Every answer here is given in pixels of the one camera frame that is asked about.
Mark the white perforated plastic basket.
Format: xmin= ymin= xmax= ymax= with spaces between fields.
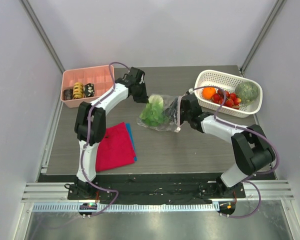
xmin=193 ymin=69 xmax=263 ymax=119

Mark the pink compartment tray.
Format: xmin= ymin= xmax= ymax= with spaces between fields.
xmin=60 ymin=65 xmax=114 ymax=108

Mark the black white patterned item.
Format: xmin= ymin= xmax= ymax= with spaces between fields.
xmin=83 ymin=83 xmax=95 ymax=98

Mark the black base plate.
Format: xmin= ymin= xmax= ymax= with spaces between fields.
xmin=64 ymin=173 xmax=246 ymax=205

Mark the blue folded cloth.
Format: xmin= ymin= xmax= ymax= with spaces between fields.
xmin=122 ymin=122 xmax=137 ymax=165

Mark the red yellow lychee bunch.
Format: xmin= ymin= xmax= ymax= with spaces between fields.
xmin=211 ymin=89 xmax=242 ymax=109

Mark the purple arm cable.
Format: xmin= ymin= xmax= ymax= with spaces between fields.
xmin=79 ymin=61 xmax=132 ymax=217
xmin=188 ymin=86 xmax=281 ymax=219

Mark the dark brown round item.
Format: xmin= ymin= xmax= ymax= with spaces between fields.
xmin=63 ymin=89 xmax=73 ymax=101

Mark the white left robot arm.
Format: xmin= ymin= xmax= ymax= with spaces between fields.
xmin=69 ymin=67 xmax=148 ymax=200

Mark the clear zip top bag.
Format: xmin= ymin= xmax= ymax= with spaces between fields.
xmin=137 ymin=94 xmax=182 ymax=133

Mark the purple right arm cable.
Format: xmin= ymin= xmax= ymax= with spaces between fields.
xmin=188 ymin=86 xmax=281 ymax=219

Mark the green fake lettuce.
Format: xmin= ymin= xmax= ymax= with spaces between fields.
xmin=139 ymin=94 xmax=168 ymax=127

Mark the yellow spiral item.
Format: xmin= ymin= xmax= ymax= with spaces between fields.
xmin=72 ymin=82 xmax=85 ymax=100

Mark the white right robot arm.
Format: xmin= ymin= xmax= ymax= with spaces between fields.
xmin=163 ymin=94 xmax=278 ymax=198

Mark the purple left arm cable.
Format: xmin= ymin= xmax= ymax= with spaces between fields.
xmin=79 ymin=61 xmax=132 ymax=217

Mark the red folded cloth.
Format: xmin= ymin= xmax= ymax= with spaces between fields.
xmin=95 ymin=122 xmax=136 ymax=172

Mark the green netted fake melon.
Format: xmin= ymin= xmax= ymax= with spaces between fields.
xmin=234 ymin=81 xmax=259 ymax=104

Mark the orange fake orange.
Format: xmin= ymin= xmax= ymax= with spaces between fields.
xmin=202 ymin=87 xmax=216 ymax=100

